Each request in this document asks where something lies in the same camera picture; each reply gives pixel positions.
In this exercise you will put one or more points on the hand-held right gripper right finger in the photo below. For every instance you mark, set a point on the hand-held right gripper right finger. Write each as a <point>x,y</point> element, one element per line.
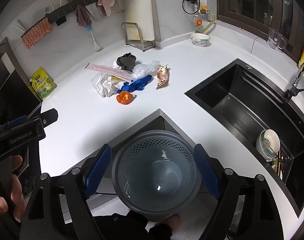
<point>206,172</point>

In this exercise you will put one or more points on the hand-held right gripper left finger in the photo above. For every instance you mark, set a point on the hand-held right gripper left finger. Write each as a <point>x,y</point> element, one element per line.
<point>99,172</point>

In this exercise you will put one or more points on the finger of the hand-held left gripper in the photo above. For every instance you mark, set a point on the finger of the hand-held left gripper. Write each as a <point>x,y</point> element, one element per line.
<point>50,115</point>
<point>16,121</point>

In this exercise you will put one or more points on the grey perforated trash bin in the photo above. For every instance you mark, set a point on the grey perforated trash bin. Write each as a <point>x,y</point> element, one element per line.
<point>154,180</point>

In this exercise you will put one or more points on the clear bag with white scraps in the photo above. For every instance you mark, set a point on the clear bag with white scraps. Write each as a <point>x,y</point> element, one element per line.
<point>104,86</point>

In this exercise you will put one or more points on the pink packet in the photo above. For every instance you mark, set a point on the pink packet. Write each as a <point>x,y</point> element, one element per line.
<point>104,69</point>

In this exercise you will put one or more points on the black cloth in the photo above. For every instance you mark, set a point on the black cloth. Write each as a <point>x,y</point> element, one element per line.
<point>127,61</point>

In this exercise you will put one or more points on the clear plastic cup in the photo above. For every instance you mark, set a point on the clear plastic cup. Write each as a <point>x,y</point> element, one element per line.
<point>142,70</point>

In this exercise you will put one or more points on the patterned snack wrapper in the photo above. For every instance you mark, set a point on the patterned snack wrapper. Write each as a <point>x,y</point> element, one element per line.
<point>162,76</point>

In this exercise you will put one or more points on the clear plastic packaging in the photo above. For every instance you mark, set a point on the clear plastic packaging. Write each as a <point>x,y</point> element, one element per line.
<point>155,63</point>

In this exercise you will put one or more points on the person's left hand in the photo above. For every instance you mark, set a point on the person's left hand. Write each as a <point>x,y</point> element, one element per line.
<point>17,195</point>

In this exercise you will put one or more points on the black stove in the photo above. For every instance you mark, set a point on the black stove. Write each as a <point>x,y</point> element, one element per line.
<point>9,92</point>

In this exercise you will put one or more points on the green seasoning pouch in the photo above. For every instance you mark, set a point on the green seasoning pouch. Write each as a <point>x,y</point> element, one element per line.
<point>43,83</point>

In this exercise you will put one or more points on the person's black trouser leg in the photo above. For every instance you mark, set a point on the person's black trouser leg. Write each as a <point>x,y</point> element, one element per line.
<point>127,226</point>

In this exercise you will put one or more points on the person's foot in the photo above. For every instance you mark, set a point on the person's foot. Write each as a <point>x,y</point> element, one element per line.
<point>172,223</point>

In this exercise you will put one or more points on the grey base cabinet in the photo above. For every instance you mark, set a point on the grey base cabinet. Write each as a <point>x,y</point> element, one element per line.
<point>152,123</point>

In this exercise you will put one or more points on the wooden chopsticks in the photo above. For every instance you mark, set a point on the wooden chopsticks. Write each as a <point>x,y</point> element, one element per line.
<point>279,161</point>

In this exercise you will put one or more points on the black kitchen sink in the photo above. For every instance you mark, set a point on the black kitchen sink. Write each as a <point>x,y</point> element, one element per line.
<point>241,100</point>

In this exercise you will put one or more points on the orange zigzag dishcloth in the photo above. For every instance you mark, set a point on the orange zigzag dishcloth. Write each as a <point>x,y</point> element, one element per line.
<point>37,33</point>

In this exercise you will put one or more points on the white bottle brush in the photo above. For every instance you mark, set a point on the white bottle brush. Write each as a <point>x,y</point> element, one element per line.
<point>94,40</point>

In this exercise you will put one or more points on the brown hanging cloth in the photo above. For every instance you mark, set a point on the brown hanging cloth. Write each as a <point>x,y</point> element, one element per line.
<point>82,16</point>

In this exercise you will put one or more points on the metal board rack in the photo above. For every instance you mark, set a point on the metal board rack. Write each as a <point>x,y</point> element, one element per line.
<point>139,45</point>

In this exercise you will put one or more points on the pink hanging cloth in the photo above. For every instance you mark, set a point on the pink hanging cloth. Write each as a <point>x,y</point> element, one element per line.
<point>107,2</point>

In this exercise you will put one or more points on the metal peeler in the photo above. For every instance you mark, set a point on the metal peeler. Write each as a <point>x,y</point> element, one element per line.
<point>120,9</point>

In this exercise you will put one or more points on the white patterned bowl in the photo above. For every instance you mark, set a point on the white patterned bowl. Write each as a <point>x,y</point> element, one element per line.
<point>200,40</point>

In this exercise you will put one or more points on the chrome faucet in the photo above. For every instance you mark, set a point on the chrome faucet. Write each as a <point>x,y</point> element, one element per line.
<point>300,73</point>

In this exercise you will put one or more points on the white cutting board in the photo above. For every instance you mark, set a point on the white cutting board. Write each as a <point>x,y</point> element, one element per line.
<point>139,10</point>

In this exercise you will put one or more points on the glass measuring cup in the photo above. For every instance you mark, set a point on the glass measuring cup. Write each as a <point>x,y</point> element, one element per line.
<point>275,40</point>

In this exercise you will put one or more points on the dark window frame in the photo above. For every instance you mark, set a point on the dark window frame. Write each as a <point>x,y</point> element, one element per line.
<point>241,0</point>

